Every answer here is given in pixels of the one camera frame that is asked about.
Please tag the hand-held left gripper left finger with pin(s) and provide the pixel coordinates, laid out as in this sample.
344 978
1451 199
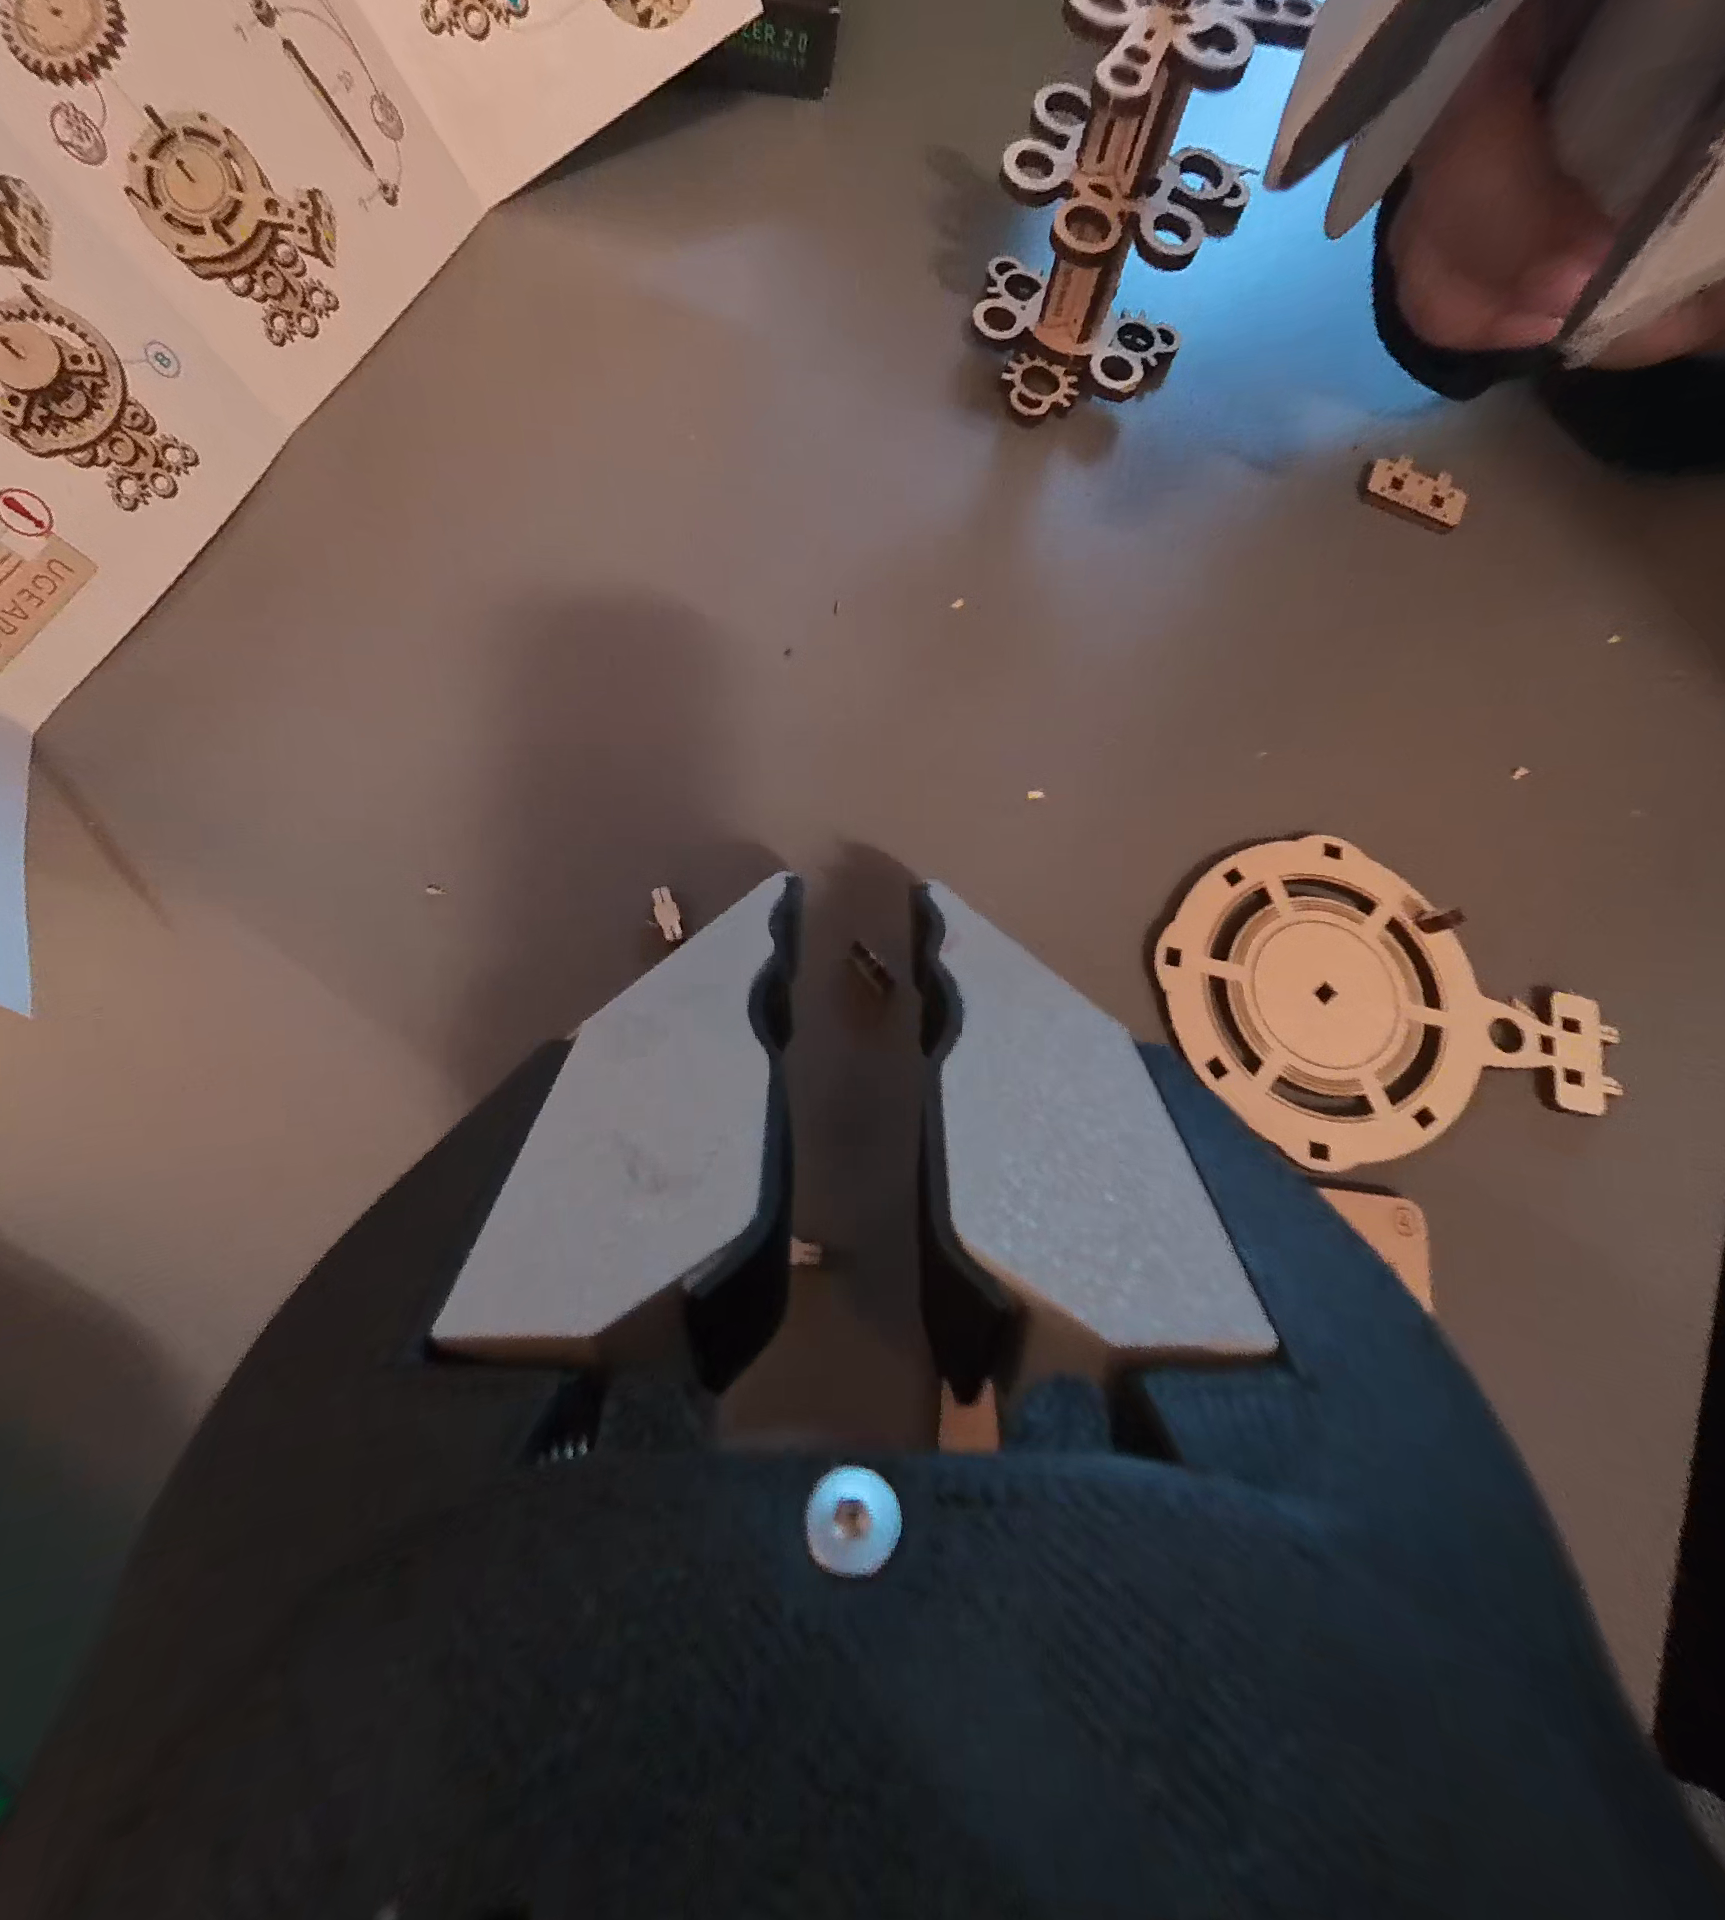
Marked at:
623 1171

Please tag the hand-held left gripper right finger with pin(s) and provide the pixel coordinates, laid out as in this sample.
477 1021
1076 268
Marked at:
1087 1184

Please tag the round wooden disc part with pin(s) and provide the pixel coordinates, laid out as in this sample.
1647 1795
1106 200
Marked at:
1298 961

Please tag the person's right hand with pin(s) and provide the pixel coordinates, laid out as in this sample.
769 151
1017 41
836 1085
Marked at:
1477 224

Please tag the square wooden plate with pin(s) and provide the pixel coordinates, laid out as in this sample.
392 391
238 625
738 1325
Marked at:
1388 1253

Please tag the small wooden block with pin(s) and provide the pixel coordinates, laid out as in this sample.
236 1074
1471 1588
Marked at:
1410 499

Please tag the dark cardboard box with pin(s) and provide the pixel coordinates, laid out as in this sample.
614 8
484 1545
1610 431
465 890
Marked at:
779 44

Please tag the large folded instruction sheet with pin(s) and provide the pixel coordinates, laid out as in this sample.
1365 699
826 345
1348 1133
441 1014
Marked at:
533 90

